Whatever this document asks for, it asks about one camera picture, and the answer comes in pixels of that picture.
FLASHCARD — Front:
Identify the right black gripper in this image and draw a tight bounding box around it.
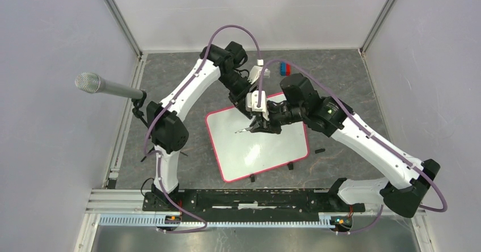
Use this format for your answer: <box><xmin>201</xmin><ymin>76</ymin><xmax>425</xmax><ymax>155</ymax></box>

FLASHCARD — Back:
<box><xmin>250</xmin><ymin>102</ymin><xmax>305</xmax><ymax>135</ymax></box>

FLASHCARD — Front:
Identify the pink framed whiteboard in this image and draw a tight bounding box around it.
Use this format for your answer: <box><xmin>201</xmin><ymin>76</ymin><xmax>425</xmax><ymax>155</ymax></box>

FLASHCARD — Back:
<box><xmin>205</xmin><ymin>106</ymin><xmax>310</xmax><ymax>183</ymax></box>

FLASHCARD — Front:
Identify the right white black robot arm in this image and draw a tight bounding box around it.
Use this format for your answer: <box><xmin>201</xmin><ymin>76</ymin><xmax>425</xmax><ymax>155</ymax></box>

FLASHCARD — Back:
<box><xmin>245</xmin><ymin>73</ymin><xmax>440</xmax><ymax>218</ymax></box>

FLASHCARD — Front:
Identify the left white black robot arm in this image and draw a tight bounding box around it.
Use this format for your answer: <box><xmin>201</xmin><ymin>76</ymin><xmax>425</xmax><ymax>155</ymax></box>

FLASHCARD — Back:
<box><xmin>147</xmin><ymin>41</ymin><xmax>256</xmax><ymax>211</ymax></box>

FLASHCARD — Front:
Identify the blue and red eraser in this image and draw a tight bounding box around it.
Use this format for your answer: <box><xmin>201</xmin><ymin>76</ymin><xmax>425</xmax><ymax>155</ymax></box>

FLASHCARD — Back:
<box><xmin>280</xmin><ymin>62</ymin><xmax>291</xmax><ymax>77</ymax></box>

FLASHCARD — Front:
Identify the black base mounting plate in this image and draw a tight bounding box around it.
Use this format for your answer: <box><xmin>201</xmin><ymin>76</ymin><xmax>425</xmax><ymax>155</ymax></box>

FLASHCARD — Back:
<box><xmin>142</xmin><ymin>189</ymin><xmax>366</xmax><ymax>223</ymax></box>

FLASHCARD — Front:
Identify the black microphone stand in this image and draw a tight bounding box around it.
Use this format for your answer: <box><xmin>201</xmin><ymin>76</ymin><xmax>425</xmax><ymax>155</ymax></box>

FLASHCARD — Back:
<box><xmin>132</xmin><ymin>90</ymin><xmax>189</xmax><ymax>154</ymax></box>

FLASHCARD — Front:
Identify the grey microphone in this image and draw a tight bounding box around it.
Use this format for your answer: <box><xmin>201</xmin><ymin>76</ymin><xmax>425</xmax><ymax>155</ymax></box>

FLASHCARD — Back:
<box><xmin>74</xmin><ymin>72</ymin><xmax>146</xmax><ymax>100</ymax></box>

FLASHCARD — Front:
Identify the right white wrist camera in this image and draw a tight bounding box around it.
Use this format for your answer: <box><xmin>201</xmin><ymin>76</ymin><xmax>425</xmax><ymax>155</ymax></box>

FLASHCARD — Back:
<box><xmin>246</xmin><ymin>90</ymin><xmax>269</xmax><ymax>121</ymax></box>

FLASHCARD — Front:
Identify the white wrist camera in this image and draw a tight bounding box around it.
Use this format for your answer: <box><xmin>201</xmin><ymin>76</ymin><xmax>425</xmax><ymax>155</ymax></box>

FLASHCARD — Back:
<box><xmin>246</xmin><ymin>90</ymin><xmax>269</xmax><ymax>121</ymax></box>
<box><xmin>247</xmin><ymin>59</ymin><xmax>264</xmax><ymax>84</ymax></box>

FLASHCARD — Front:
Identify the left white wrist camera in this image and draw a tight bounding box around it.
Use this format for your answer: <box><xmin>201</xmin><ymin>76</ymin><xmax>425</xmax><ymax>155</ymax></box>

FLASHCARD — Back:
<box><xmin>247</xmin><ymin>59</ymin><xmax>264</xmax><ymax>84</ymax></box>

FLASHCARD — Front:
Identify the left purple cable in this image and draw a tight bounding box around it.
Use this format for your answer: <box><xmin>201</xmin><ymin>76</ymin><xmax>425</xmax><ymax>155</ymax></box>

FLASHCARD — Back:
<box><xmin>142</xmin><ymin>24</ymin><xmax>264</xmax><ymax>235</ymax></box>

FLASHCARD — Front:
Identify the purple cable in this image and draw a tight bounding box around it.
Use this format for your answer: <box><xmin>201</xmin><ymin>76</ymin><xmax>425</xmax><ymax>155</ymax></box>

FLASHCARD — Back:
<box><xmin>142</xmin><ymin>24</ymin><xmax>264</xmax><ymax>235</ymax></box>
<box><xmin>256</xmin><ymin>58</ymin><xmax>449</xmax><ymax>236</ymax></box>

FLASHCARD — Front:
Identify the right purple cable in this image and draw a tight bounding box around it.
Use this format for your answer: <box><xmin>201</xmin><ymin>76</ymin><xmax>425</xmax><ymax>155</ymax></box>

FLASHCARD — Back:
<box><xmin>256</xmin><ymin>58</ymin><xmax>449</xmax><ymax>236</ymax></box>

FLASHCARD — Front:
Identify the blue toothed cable rail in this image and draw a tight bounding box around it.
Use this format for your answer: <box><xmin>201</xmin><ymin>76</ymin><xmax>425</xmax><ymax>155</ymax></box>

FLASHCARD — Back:
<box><xmin>98</xmin><ymin>214</ymin><xmax>335</xmax><ymax>229</ymax></box>

